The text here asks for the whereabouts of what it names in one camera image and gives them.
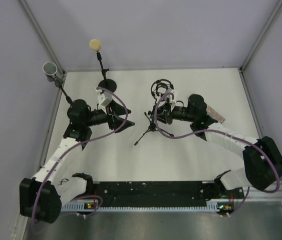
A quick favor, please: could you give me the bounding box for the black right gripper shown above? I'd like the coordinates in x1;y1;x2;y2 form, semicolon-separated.
151;100;196;125

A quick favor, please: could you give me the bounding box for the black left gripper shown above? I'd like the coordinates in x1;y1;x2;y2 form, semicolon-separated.
84;99;134;133

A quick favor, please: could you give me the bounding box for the black tripod shock-mount stand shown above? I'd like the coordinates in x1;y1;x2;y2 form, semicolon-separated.
134;79;174;146

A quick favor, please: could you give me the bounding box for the glitter rhinestone microphone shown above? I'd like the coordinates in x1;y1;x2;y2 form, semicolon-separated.
206;105;225;124

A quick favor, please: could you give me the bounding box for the grey microphone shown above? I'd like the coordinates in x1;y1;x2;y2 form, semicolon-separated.
43;62;58;82

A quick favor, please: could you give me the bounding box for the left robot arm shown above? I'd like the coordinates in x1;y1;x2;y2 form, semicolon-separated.
20;99;134;224

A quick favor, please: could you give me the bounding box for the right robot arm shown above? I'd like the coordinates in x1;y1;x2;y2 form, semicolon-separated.
152;89;282;198

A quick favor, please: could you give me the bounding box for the black round-base mic stand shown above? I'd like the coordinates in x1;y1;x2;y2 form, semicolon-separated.
96;51;117;93

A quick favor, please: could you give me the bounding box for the cream yellow microphone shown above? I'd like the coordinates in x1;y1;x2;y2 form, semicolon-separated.
89;39;102;52

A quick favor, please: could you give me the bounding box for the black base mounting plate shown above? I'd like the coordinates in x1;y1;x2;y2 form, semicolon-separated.
88;181;243;208

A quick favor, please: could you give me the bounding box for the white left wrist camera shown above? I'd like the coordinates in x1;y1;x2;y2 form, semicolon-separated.
96;88;113;113

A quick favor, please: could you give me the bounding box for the aluminium frame rail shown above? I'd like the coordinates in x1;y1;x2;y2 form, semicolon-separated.
60;182;282;215

